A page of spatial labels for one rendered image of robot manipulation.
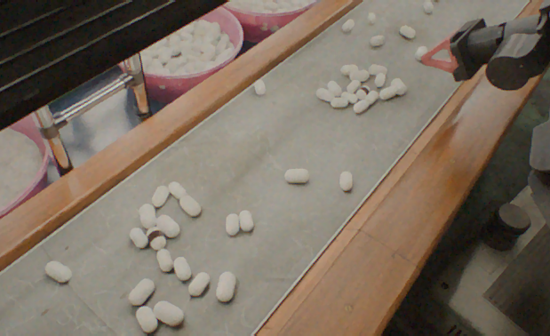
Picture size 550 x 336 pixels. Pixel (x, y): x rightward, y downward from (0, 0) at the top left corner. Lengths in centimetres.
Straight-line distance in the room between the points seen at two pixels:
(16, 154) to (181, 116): 27
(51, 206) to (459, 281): 75
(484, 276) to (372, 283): 46
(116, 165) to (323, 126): 35
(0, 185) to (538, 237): 103
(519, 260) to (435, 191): 41
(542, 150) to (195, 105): 54
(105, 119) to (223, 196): 33
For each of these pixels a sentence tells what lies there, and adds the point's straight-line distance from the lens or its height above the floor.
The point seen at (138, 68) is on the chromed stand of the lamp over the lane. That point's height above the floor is 86.
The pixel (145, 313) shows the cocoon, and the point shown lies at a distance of 59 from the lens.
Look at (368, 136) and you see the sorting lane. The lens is 80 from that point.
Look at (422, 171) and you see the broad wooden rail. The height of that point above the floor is 76.
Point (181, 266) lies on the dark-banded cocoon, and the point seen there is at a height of 76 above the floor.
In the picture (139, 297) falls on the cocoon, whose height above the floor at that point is 76.
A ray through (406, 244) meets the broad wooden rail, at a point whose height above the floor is 76.
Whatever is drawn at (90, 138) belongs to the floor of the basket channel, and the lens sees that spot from 90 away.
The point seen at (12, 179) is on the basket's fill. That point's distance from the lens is 79.
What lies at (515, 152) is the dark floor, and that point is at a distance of 207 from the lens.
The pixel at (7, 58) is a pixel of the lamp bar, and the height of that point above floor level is 108.
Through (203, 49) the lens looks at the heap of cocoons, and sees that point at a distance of 96.
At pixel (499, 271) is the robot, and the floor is 47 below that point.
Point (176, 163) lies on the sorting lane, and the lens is 74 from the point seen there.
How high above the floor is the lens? 129
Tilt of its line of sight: 49 degrees down
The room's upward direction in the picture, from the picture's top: 5 degrees clockwise
